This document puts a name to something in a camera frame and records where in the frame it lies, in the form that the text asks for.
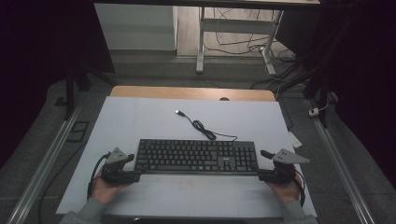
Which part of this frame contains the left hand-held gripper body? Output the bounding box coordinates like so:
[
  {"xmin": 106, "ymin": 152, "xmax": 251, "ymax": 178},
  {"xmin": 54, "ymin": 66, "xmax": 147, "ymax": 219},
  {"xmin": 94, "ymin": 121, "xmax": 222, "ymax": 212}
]
[{"xmin": 100, "ymin": 147, "xmax": 129, "ymax": 186}]

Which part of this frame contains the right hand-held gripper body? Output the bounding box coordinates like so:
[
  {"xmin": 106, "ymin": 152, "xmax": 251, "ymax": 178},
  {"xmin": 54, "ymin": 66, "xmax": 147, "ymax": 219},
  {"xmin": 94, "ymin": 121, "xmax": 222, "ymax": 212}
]
[{"xmin": 272, "ymin": 147, "xmax": 311, "ymax": 186}]

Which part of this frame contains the black computer keyboard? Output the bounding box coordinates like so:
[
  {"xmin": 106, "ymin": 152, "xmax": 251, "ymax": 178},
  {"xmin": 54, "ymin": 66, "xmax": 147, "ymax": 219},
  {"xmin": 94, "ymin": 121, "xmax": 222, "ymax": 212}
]
[{"xmin": 134, "ymin": 138, "xmax": 260, "ymax": 175}]

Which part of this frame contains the person's left hand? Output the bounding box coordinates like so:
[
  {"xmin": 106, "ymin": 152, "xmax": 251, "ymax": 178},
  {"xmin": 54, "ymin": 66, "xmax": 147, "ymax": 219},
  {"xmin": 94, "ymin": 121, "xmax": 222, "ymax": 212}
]
[{"xmin": 91, "ymin": 176, "xmax": 132, "ymax": 205}]

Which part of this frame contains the person's right hand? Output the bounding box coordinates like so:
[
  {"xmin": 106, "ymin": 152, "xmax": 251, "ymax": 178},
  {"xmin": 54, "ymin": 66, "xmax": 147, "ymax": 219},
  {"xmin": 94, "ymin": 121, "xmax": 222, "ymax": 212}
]
[{"xmin": 267, "ymin": 174, "xmax": 304, "ymax": 205}]

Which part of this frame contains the white paper label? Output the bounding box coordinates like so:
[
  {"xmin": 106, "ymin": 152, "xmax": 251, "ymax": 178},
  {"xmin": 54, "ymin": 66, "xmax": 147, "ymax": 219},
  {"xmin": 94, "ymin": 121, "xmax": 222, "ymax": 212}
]
[{"xmin": 287, "ymin": 130, "xmax": 304, "ymax": 149}]

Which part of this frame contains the white board sheet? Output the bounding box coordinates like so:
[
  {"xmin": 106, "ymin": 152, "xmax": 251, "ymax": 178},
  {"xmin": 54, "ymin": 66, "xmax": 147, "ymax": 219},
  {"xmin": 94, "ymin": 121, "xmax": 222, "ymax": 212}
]
[{"xmin": 55, "ymin": 95, "xmax": 318, "ymax": 218}]

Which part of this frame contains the black metal stand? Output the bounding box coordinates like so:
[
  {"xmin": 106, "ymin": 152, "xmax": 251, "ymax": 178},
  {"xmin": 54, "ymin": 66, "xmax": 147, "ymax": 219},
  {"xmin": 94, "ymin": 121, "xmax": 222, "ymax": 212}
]
[
  {"xmin": 279, "ymin": 8, "xmax": 344, "ymax": 129},
  {"xmin": 54, "ymin": 60, "xmax": 119, "ymax": 121}
]

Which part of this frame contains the white cabinet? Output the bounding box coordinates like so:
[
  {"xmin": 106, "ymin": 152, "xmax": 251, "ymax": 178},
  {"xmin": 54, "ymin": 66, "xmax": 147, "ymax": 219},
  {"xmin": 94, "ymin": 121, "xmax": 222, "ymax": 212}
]
[{"xmin": 93, "ymin": 3, "xmax": 178, "ymax": 51}]

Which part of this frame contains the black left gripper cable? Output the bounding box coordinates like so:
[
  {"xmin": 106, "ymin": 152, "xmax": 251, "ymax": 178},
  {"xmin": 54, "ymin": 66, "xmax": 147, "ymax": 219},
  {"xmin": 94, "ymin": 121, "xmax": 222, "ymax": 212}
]
[{"xmin": 87, "ymin": 151, "xmax": 112, "ymax": 201}]

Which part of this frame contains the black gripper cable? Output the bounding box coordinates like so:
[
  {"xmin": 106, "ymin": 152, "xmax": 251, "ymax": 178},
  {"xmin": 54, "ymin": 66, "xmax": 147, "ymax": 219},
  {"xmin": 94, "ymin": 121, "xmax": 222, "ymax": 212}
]
[
  {"xmin": 87, "ymin": 151, "xmax": 112, "ymax": 201},
  {"xmin": 293, "ymin": 168, "xmax": 306, "ymax": 208}
]

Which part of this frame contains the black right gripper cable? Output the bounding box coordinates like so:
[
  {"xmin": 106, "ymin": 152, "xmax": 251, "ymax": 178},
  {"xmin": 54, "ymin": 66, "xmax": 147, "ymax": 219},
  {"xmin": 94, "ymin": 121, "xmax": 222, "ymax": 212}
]
[{"xmin": 293, "ymin": 168, "xmax": 306, "ymax": 208}]

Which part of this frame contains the aluminium floor rail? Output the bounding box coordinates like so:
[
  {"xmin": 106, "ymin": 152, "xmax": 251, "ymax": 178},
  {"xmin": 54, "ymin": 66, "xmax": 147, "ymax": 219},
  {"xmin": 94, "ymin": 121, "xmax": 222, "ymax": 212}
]
[
  {"xmin": 6, "ymin": 101, "xmax": 86, "ymax": 224},
  {"xmin": 306, "ymin": 98, "xmax": 376, "ymax": 224}
]

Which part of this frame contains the black rectangular floor frame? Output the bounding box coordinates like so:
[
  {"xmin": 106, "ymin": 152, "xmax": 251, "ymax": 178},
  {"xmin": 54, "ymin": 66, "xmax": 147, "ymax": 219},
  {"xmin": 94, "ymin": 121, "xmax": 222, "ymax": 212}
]
[{"xmin": 65, "ymin": 120, "xmax": 91, "ymax": 144}]

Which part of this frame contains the black keyboard cable with plug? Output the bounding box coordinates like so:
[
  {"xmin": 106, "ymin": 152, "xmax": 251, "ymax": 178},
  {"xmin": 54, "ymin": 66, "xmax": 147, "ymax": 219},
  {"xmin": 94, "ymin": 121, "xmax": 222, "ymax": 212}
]
[{"xmin": 175, "ymin": 109, "xmax": 238, "ymax": 142}]

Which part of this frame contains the tangle of floor cables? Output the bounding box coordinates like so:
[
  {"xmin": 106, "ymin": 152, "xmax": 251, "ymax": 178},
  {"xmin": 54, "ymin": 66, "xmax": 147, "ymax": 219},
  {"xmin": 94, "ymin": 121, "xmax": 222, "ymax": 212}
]
[{"xmin": 204, "ymin": 7, "xmax": 307, "ymax": 91}]

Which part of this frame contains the white metal desk frame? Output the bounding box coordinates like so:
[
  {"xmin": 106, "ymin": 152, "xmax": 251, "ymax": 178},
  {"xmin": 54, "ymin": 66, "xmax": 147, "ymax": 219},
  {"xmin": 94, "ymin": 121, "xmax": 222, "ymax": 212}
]
[{"xmin": 92, "ymin": 0, "xmax": 321, "ymax": 76}]

